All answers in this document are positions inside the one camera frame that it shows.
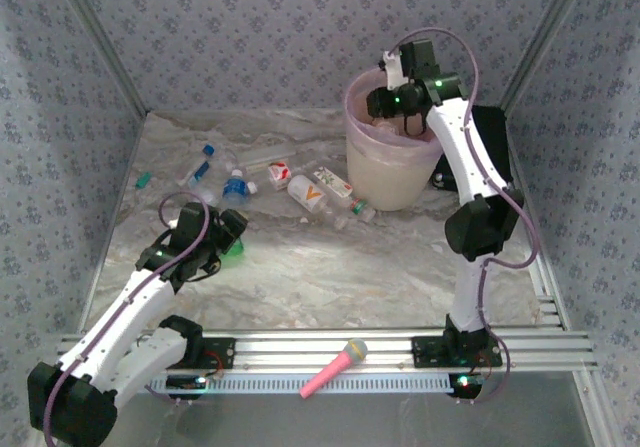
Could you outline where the green bottle with yellow cap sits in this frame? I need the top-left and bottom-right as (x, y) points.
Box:
(219, 239), (246, 271)

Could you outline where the clear bottle with blue label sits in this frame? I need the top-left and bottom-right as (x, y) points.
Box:
(221, 168), (250, 207)

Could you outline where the white bottle with orange mark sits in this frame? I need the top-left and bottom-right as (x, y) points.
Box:
(286, 173), (350, 232)

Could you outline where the white ribbed plastic bin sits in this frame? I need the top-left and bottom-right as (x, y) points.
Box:
(342, 69), (444, 212)

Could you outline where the small red-white carton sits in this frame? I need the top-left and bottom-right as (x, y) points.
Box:
(267, 160), (293, 192)

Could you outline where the clear bottle with blue cap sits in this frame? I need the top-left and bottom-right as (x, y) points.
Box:
(175, 144), (217, 189)

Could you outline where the black case with chrome corners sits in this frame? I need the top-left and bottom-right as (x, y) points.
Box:
(432, 104), (514, 193)

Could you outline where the clear bottle with floral label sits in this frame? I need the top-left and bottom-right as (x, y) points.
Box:
(313, 165), (355, 199)

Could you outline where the pink toy microphone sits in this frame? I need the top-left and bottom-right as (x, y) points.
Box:
(298, 337), (370, 399)

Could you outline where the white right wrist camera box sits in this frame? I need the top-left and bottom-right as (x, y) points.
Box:
(380, 49), (407, 91)

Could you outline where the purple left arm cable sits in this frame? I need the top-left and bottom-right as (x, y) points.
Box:
(42, 190), (211, 447)

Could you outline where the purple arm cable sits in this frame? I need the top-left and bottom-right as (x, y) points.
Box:
(387, 26), (542, 406)
(42, 190), (211, 447)

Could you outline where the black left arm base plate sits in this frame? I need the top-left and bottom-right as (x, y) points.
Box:
(164, 335), (237, 371)

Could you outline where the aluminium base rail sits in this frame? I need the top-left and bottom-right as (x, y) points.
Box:
(54, 329), (599, 373)

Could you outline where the white slotted cable duct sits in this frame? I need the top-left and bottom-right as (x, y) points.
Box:
(147, 372), (454, 394)

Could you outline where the metal corner post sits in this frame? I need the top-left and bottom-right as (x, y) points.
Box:
(499, 0), (599, 113)
(49, 0), (151, 116)

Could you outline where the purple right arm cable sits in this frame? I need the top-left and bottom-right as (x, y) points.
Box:
(387, 26), (542, 406)

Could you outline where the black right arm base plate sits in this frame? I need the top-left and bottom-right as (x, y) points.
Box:
(410, 335), (504, 369)

